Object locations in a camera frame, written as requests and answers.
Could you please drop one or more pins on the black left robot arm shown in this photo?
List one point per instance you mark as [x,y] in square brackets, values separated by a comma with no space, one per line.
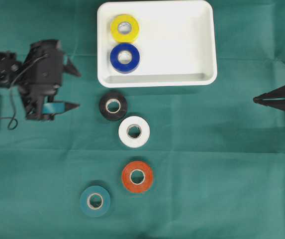
[12,70]

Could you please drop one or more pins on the blue tape roll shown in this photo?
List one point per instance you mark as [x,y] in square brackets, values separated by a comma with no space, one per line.
[125,58]

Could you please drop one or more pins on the green table cloth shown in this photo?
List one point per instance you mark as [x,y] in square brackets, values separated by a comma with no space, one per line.
[218,159]

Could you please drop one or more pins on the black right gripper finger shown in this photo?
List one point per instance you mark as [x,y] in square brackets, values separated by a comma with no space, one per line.
[277,104]
[277,93]

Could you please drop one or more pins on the white plastic tray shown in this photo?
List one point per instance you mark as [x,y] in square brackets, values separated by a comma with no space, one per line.
[176,43]

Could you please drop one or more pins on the teal tape roll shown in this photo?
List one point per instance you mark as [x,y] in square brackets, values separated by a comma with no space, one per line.
[95,201]

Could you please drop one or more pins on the yellow tape roll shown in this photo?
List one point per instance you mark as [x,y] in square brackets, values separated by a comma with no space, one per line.
[124,28]

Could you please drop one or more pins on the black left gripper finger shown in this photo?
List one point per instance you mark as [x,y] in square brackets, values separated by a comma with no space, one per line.
[69,67]
[55,108]

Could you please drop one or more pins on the white tape roll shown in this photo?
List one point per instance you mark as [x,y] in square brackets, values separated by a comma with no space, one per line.
[134,131]

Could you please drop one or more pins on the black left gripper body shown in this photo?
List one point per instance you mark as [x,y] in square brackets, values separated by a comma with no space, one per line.
[43,78]

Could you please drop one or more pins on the black tape roll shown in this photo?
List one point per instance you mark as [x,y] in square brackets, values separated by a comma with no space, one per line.
[113,106]

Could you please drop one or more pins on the red tape roll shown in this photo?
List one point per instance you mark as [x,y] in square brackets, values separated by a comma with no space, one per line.
[137,177]

